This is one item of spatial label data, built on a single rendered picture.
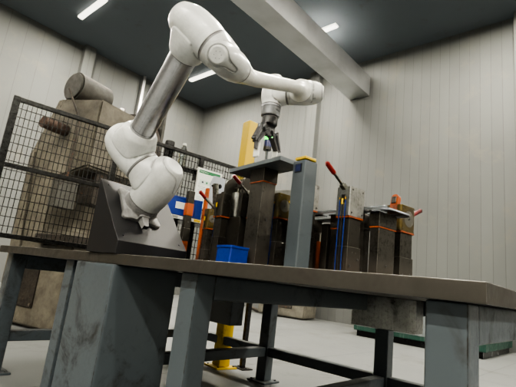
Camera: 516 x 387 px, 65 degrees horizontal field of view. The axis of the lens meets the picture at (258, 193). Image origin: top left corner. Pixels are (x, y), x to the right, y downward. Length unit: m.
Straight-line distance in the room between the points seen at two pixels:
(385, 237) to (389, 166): 8.06
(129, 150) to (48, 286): 2.71
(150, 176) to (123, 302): 0.49
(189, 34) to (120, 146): 0.57
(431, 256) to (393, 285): 8.12
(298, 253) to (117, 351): 0.76
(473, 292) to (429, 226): 8.27
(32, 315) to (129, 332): 2.77
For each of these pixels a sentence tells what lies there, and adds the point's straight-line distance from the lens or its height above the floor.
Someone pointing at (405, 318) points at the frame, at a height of 0.57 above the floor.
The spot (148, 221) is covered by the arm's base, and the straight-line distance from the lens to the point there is 1.75.
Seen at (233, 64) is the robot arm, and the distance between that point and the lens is 1.38.
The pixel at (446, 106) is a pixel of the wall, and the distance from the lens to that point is 9.80.
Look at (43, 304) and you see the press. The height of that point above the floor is 0.24.
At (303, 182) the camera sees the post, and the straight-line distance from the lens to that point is 1.56.
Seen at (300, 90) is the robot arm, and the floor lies 1.47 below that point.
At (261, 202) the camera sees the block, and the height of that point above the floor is 0.99.
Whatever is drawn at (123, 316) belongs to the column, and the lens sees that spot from 1.66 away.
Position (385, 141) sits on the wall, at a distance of 10.00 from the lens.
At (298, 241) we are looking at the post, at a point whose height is 0.82.
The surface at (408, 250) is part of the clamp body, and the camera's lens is 1.91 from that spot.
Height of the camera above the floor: 0.65
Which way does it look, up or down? 12 degrees up
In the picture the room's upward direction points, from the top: 7 degrees clockwise
